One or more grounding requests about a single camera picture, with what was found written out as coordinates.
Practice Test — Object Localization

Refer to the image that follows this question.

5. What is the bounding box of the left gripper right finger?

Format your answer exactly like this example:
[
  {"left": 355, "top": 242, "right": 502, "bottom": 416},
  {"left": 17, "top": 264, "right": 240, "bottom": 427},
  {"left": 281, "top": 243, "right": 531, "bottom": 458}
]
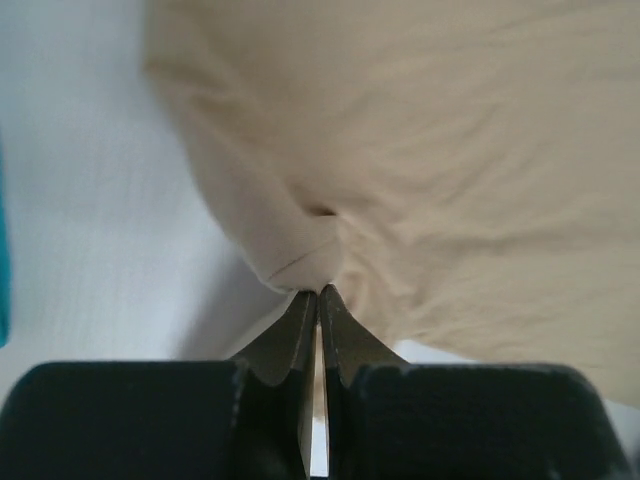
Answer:
[{"left": 319, "top": 286, "right": 639, "bottom": 479}]

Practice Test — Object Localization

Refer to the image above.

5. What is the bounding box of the beige t shirt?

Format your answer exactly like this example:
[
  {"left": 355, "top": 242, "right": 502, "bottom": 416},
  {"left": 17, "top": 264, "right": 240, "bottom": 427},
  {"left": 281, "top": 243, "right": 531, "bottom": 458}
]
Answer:
[{"left": 144, "top": 1, "right": 639, "bottom": 406}]

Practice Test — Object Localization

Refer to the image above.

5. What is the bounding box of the folded teal t shirt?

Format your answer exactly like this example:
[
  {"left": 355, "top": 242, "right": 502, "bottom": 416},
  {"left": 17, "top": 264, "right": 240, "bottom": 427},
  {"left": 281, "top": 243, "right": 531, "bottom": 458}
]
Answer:
[{"left": 0, "top": 152, "right": 11, "bottom": 347}]

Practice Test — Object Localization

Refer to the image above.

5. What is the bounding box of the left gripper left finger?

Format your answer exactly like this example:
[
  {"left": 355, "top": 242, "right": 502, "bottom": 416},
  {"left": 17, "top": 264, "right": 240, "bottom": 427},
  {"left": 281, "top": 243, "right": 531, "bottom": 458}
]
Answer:
[{"left": 1, "top": 292, "right": 317, "bottom": 479}]

